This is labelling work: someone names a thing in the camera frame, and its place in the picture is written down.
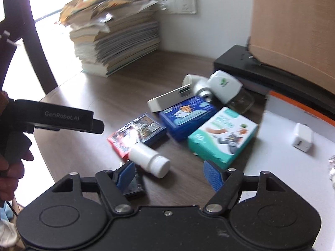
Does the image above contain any blue floss box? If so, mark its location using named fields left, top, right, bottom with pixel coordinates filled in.
left=159, top=96, right=218, bottom=141

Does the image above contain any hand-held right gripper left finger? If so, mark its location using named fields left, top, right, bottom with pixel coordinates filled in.
left=52, top=160, right=147, bottom=214

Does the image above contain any white power bank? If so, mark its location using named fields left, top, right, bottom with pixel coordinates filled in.
left=147, top=83, right=194, bottom=114

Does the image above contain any white charger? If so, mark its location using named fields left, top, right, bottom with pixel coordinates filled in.
left=292, top=123, right=314, bottom=154

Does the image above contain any teal bandage box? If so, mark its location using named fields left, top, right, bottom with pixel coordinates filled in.
left=187, top=106, right=259, bottom=170

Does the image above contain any white vaporizer with glass bottle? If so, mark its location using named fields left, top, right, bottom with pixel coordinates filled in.
left=207, top=70, right=256, bottom=115

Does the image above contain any dark wooden chair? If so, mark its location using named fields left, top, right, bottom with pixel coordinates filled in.
left=0, top=0, right=58, bottom=95

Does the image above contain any person's left hand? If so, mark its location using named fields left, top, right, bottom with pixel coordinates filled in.
left=0, top=150, right=35, bottom=202

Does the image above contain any clear perfume bottle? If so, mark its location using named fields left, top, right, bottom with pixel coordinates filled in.
left=327, top=154, right=335, bottom=189

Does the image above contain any black cable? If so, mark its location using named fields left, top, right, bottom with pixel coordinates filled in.
left=6, top=199, right=19, bottom=217

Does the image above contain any white pill bottle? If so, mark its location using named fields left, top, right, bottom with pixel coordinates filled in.
left=127, top=143, right=171, bottom=179

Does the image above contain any stack of books and papers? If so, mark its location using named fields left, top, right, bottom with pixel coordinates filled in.
left=60, top=0, right=161, bottom=78

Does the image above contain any white wall socket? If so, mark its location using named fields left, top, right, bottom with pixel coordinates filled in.
left=154, top=0, right=176, bottom=13
left=171, top=0, right=197, bottom=14

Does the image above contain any small dark packet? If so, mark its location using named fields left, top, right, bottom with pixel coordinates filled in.
left=119, top=162, right=147, bottom=199

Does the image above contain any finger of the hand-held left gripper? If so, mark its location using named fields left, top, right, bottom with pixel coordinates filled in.
left=92, top=118, right=105, bottom=135

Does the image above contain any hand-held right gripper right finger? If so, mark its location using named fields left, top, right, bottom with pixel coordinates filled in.
left=203, top=159, right=287, bottom=214

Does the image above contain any black monitor stand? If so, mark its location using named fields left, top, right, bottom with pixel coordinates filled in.
left=213, top=44, right=335, bottom=119

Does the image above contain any dark card pack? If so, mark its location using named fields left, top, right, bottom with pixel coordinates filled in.
left=107, top=113, right=167, bottom=160

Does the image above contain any white and orange box tray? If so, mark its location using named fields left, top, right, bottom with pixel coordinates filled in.
left=237, top=91, right=335, bottom=251

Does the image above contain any white plug-in vaporizer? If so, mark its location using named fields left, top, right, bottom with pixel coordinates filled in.
left=182, top=73, right=211, bottom=99

